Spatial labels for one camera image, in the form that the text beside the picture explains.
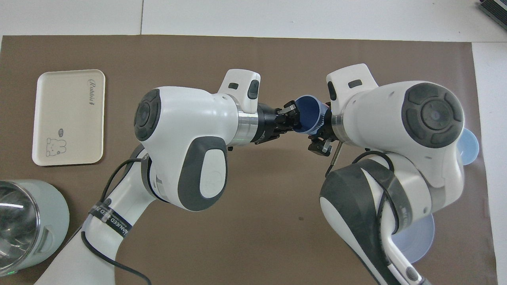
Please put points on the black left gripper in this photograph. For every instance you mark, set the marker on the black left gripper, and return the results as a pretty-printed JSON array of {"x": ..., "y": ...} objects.
[{"x": 267, "y": 124}]

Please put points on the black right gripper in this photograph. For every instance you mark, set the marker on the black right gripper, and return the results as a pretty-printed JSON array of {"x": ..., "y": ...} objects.
[{"x": 328, "y": 128}]

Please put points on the blue ribbed cup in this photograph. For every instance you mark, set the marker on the blue ribbed cup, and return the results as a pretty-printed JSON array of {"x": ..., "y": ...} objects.
[{"x": 309, "y": 114}]

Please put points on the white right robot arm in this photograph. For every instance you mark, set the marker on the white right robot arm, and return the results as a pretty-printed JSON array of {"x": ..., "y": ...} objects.
[{"x": 396, "y": 118}]

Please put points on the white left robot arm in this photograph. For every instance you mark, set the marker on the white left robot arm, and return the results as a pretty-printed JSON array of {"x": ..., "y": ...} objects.
[{"x": 186, "y": 130}]

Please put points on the cream rabbit print tray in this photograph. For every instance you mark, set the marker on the cream rabbit print tray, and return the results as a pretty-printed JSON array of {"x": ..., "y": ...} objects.
[{"x": 71, "y": 114}]

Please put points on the brown table mat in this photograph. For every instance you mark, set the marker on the brown table mat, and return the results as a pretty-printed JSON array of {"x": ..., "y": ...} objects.
[{"x": 269, "y": 190}]

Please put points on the light blue bowl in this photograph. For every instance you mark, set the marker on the light blue bowl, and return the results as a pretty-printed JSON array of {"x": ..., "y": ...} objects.
[{"x": 469, "y": 146}]

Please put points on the pale blue plate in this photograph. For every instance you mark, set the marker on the pale blue plate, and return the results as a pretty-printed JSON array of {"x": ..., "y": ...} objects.
[{"x": 420, "y": 241}]

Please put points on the dark striped device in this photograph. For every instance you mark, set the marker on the dark striped device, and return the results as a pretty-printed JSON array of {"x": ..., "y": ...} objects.
[{"x": 495, "y": 8}]

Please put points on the white kettle with glass lid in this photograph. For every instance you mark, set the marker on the white kettle with glass lid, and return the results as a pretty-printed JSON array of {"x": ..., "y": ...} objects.
[{"x": 35, "y": 221}]

